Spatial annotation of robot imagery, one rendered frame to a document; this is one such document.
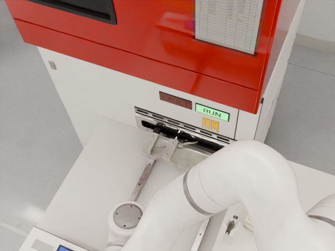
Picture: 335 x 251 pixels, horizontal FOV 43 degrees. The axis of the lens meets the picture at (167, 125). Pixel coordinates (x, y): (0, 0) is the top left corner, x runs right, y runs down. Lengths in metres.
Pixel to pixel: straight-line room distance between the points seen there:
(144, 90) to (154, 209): 0.72
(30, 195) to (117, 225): 1.76
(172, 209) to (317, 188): 0.78
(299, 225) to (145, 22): 0.71
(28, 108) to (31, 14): 1.63
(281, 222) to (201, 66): 0.65
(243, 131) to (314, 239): 0.89
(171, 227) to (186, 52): 0.51
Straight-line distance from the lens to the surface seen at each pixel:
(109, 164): 1.63
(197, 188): 0.70
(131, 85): 1.46
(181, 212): 0.75
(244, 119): 1.36
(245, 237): 1.35
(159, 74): 1.25
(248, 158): 0.64
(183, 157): 1.55
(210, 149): 1.58
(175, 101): 1.41
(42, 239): 1.43
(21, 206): 2.61
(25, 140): 2.81
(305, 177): 1.47
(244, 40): 1.02
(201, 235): 1.47
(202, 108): 1.39
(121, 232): 0.87
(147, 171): 1.56
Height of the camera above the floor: 2.25
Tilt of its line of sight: 57 degrees down
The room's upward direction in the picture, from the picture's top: 6 degrees counter-clockwise
